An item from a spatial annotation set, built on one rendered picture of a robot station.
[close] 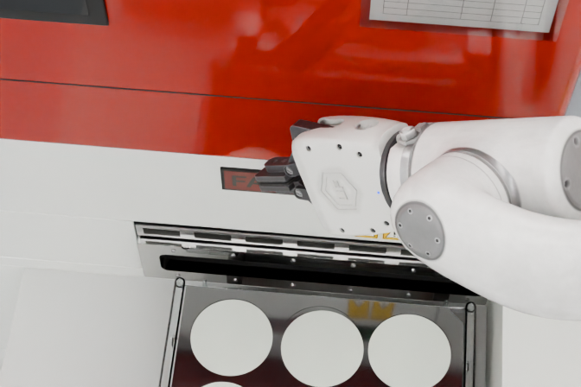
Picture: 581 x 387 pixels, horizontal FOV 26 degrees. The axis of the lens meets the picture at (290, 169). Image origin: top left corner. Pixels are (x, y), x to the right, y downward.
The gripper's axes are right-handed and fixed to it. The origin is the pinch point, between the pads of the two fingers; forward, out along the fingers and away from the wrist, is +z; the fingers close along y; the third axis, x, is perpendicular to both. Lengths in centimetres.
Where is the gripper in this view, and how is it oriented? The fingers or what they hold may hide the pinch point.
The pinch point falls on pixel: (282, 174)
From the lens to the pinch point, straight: 115.8
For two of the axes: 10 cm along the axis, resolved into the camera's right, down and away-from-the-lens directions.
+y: 3.6, 8.6, 3.5
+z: -7.1, 0.1, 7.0
